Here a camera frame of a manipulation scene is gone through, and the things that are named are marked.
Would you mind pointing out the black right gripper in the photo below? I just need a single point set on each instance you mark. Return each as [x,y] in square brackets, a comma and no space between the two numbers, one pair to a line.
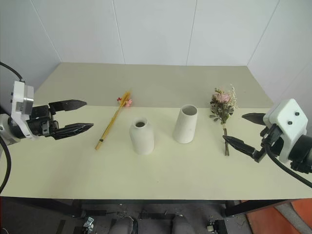
[271,137]

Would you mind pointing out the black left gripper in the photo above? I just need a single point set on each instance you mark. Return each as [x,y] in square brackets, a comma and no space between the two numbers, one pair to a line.
[40,119]

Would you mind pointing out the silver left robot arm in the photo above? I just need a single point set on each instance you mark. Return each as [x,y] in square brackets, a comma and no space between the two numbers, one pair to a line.
[7,131]

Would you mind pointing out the white conical vase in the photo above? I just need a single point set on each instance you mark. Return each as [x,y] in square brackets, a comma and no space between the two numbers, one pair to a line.
[185,126]

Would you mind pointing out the white bottle-shaped vase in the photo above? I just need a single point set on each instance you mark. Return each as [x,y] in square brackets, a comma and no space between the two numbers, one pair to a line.
[142,139]

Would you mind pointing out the pink and green flower bouquet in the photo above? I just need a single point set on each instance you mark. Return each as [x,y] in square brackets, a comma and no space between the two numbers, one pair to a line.
[223,104]

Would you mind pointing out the yellow dried flower stems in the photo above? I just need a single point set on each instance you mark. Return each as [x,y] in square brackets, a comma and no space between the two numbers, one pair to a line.
[113,119]

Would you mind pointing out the orange floor mat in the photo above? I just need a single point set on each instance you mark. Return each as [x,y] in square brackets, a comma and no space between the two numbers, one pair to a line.
[287,219]

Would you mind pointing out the metal caster wheel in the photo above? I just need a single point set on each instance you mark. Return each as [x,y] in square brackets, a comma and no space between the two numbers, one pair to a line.
[214,226]
[88,223]

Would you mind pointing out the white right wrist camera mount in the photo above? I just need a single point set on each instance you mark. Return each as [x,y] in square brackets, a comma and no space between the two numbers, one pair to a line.
[287,114]

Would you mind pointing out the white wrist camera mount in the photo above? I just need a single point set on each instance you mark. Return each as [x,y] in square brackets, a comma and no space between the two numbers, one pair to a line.
[18,97]
[287,114]

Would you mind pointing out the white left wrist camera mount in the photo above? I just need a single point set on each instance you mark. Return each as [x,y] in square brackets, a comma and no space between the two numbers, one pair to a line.
[18,97]

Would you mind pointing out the black table frame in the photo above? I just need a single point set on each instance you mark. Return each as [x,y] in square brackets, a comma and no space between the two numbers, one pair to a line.
[151,201]

